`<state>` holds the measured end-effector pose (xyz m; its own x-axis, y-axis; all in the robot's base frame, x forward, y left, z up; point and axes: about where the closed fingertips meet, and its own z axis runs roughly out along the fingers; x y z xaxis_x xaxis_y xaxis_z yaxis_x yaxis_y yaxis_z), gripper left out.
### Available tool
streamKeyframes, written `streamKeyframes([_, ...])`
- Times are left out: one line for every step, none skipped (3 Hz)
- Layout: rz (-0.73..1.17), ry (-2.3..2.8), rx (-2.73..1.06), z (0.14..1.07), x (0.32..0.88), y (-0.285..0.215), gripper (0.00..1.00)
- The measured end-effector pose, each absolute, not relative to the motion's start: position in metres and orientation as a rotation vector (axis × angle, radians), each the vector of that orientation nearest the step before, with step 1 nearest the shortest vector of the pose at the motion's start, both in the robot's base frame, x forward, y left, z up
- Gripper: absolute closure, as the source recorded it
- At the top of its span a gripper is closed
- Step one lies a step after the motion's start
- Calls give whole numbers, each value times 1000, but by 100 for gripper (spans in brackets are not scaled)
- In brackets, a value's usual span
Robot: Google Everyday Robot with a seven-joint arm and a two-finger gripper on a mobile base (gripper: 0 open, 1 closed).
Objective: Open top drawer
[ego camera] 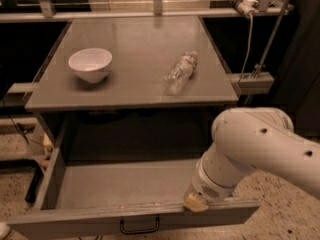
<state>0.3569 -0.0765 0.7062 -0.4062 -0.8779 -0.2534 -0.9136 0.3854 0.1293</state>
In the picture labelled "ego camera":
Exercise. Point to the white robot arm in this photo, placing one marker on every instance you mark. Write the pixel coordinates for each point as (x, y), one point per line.
(247, 139)

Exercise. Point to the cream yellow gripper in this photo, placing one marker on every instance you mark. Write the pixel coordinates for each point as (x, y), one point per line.
(207, 186)

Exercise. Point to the grey metal bracket block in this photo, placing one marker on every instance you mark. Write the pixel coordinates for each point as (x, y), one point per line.
(248, 85)

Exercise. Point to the white power strip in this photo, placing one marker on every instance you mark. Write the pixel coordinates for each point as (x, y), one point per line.
(244, 7)

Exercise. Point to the clear plastic water bottle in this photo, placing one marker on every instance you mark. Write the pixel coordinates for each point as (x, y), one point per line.
(179, 74)

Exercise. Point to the white ceramic bowl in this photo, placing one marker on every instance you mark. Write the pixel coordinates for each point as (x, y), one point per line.
(91, 65)

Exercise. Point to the grey top drawer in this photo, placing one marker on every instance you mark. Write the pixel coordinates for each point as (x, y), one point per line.
(124, 177)

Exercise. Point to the grey drawer cabinet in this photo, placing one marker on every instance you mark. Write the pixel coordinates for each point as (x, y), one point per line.
(143, 50)

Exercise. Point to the black cylindrical bar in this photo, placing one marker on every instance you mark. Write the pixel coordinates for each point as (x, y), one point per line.
(32, 190)

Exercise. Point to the diagonal metal rod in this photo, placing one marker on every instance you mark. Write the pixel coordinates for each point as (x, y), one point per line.
(257, 69)

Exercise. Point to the white shoe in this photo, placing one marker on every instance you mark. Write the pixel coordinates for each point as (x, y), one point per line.
(4, 230)

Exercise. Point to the grey metal rail frame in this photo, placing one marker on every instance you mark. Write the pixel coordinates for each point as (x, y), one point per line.
(63, 10)

